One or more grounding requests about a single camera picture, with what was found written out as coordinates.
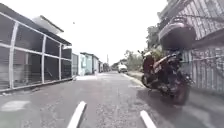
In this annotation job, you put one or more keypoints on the white vehicle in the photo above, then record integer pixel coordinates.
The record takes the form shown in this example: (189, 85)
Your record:
(122, 68)

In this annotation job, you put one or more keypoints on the row of low buildings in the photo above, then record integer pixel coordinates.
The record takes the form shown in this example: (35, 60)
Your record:
(87, 63)

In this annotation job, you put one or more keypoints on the trees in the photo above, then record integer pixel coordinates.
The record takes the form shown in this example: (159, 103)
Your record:
(140, 55)

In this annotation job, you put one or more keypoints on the grey asphalt road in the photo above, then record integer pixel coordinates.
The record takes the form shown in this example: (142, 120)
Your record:
(110, 100)

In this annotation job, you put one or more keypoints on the red motorcycle with top box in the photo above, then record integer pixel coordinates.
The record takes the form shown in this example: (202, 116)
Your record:
(166, 71)

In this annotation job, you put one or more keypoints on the robot's own part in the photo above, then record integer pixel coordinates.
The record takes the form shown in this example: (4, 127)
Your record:
(76, 115)
(147, 119)

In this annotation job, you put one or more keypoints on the building with white framed front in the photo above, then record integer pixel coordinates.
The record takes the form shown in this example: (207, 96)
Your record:
(30, 56)

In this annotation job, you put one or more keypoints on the grey metal fence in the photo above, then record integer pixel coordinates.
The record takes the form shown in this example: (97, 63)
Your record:
(208, 68)

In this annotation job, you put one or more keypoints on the building with grey roof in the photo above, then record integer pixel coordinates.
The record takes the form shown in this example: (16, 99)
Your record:
(200, 16)

